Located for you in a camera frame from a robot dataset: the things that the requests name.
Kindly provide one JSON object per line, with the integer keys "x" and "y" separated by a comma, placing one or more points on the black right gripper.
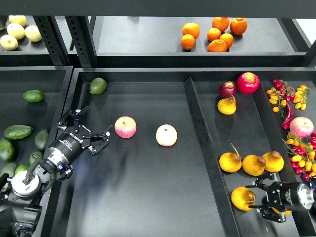
{"x": 283, "y": 197}

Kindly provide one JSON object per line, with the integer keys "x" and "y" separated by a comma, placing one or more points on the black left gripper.
{"x": 75, "y": 139}

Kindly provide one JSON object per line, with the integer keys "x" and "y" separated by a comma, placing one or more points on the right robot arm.
{"x": 306, "y": 194}

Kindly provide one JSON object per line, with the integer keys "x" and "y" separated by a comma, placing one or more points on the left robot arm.
{"x": 20, "y": 207}

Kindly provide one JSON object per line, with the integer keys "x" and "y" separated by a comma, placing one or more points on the yellow pear right tray middle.
{"x": 254, "y": 165}

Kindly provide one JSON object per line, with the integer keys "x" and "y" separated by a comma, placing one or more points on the yellow pear tray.
{"x": 254, "y": 165}
{"x": 230, "y": 162}
{"x": 274, "y": 161}

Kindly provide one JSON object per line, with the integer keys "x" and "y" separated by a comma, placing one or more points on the yellow pear right tray left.
{"x": 230, "y": 162}

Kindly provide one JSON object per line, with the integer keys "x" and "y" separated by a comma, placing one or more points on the green avocado lower tray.
{"x": 34, "y": 156}

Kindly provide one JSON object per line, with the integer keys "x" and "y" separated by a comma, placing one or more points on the green avocado tray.
{"x": 34, "y": 156}
{"x": 33, "y": 96}

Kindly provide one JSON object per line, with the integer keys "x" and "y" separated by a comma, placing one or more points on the green avocado at tray corner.
{"x": 97, "y": 86}

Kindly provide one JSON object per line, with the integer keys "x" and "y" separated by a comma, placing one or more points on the green avocado upper left tray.
{"x": 33, "y": 96}

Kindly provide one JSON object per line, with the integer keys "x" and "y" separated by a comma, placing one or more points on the dark green long avocado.
{"x": 17, "y": 132}

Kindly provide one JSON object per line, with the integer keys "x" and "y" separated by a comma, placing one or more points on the dark avocado left edge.
{"x": 7, "y": 150}

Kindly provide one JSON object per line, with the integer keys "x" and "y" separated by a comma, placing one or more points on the dark avocado bottom left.
{"x": 9, "y": 169}

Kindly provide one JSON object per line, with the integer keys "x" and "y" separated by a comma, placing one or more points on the pale yellow pear right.
{"x": 32, "y": 33}

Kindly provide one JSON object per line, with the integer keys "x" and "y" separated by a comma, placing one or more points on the pale yellow pear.
{"x": 9, "y": 42}
{"x": 16, "y": 30}
{"x": 19, "y": 19}
{"x": 32, "y": 33}

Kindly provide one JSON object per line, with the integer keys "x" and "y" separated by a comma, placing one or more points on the pale yellow pear front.
{"x": 9, "y": 42}

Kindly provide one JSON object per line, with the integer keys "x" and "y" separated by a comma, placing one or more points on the pale yellow pear middle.
{"x": 16, "y": 30}

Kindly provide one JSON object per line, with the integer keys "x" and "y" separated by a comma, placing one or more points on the pale yellow pear top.
{"x": 19, "y": 19}

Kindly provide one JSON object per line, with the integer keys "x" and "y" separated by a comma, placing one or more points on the pink apple left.
{"x": 125, "y": 127}

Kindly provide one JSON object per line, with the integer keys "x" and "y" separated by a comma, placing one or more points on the black left tray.
{"x": 14, "y": 82}

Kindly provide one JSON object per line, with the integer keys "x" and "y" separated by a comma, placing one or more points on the black tray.
{"x": 138, "y": 188}
{"x": 14, "y": 82}

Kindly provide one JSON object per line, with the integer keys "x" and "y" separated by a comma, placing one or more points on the lower cherry tomato bunch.
{"x": 302, "y": 155}

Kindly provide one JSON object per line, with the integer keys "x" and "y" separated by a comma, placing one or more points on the cherry tomato bunch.
{"x": 282, "y": 95}
{"x": 302, "y": 155}

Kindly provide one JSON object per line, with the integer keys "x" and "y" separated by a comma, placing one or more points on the red chili pepper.
{"x": 288, "y": 118}

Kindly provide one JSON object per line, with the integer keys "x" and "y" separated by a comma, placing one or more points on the pink apple right side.
{"x": 301, "y": 127}

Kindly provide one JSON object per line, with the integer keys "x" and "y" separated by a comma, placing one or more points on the pale pink apple centre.
{"x": 166, "y": 135}

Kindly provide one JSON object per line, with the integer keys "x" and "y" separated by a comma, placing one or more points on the black centre tray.
{"x": 138, "y": 188}

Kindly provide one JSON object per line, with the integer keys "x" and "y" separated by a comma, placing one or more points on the black upper shelf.
{"x": 147, "y": 33}

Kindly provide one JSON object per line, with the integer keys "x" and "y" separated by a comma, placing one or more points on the upper cherry tomato bunch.
{"x": 282, "y": 95}

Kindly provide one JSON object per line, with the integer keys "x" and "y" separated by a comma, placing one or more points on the dark red apple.
{"x": 227, "y": 89}

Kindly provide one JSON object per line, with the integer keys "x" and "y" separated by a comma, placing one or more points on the bright red apple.
{"x": 248, "y": 83}

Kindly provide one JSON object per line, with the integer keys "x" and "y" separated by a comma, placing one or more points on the orange lower left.
{"x": 187, "y": 42}

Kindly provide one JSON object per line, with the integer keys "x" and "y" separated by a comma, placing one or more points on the orange top left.
{"x": 192, "y": 29}

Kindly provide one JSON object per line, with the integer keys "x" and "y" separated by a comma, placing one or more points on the orange front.
{"x": 217, "y": 45}

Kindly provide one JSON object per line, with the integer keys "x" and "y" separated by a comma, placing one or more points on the dark avocado by tray wall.
{"x": 41, "y": 139}

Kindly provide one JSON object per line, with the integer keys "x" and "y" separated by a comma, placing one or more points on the black shelf post right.
{"x": 81, "y": 32}

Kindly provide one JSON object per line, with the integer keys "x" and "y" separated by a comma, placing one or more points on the black shelf post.
{"x": 81, "y": 32}
{"x": 52, "y": 38}

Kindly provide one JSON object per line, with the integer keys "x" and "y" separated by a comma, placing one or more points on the black shelf post left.
{"x": 52, "y": 38}

